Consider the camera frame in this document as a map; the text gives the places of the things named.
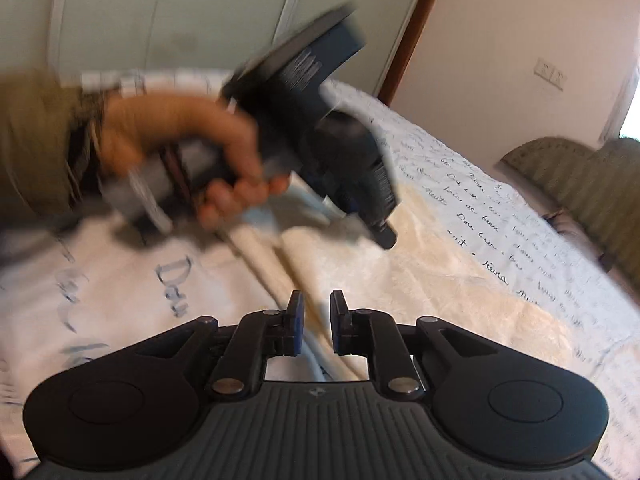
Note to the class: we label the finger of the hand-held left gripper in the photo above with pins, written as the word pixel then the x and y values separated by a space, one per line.
pixel 384 210

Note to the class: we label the white wall socket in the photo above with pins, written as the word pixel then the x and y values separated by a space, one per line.
pixel 558 80
pixel 542 67

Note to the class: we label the window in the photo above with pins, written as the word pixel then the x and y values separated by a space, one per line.
pixel 627 105

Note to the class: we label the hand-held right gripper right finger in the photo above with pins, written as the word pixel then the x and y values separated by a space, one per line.
pixel 335 326

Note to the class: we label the green padded headboard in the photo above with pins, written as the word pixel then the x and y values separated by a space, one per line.
pixel 590 185

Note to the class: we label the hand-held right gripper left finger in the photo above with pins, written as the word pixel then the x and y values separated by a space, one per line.
pixel 298 321

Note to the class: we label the cream fuzzy blanket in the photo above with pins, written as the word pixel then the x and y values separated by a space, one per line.
pixel 425 270

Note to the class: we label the person's left hand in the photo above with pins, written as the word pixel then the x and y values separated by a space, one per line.
pixel 190 120

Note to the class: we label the brown wooden frame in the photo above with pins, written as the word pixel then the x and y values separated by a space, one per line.
pixel 415 30

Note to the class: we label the white script printed blanket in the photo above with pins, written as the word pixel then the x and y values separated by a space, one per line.
pixel 125 280

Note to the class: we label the flower patterned wardrobe door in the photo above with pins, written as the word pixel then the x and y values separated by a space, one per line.
pixel 175 10

